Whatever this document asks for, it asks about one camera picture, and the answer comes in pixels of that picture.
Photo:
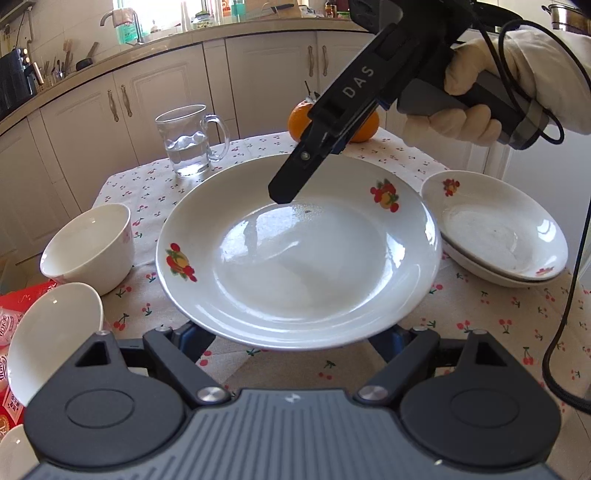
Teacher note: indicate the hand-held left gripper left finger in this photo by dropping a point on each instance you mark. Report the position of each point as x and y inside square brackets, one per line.
[191, 346]

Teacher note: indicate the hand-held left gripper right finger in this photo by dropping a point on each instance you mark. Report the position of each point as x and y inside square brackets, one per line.
[388, 346]

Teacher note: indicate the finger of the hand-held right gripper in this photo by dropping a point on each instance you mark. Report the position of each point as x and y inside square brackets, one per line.
[295, 175]
[341, 141]

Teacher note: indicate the white plate with fruit print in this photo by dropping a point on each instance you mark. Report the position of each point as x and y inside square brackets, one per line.
[485, 221]
[300, 277]

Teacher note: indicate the stained white plate fruit print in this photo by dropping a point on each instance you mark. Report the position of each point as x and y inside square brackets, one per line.
[503, 283]

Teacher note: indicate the white ceramic bowl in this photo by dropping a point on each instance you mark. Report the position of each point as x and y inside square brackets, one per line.
[51, 341]
[87, 249]
[14, 454]

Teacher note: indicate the person's right hand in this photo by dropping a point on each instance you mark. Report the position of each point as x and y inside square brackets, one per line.
[545, 69]

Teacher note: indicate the orange with leaf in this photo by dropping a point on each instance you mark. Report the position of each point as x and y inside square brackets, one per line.
[298, 122]

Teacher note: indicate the glass mug with water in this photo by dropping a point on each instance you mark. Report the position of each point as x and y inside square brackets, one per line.
[189, 147]

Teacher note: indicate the kitchen knife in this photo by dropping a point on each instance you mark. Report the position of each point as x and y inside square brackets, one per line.
[284, 7]

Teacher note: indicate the cherry print tablecloth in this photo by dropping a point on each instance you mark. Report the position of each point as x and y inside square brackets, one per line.
[138, 184]

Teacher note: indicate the steel pot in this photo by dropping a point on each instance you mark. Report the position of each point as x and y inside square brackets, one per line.
[568, 16]

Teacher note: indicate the kitchen countertop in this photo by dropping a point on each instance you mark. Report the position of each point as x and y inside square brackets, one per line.
[194, 37]

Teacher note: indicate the floral ceramic jar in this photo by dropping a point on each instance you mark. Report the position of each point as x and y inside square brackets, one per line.
[202, 21]

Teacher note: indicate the clear plastic cup stack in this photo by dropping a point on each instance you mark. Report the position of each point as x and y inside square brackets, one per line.
[185, 16]

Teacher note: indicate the kitchen window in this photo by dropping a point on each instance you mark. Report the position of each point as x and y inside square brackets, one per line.
[161, 9]

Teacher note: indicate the chrome faucet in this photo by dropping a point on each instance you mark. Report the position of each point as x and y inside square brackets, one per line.
[136, 27]

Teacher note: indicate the white towel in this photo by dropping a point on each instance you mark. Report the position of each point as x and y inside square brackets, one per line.
[124, 16]

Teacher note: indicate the small black pot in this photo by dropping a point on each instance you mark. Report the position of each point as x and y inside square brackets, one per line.
[85, 62]

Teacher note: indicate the utensil holder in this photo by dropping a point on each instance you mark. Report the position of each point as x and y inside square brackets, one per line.
[55, 69]

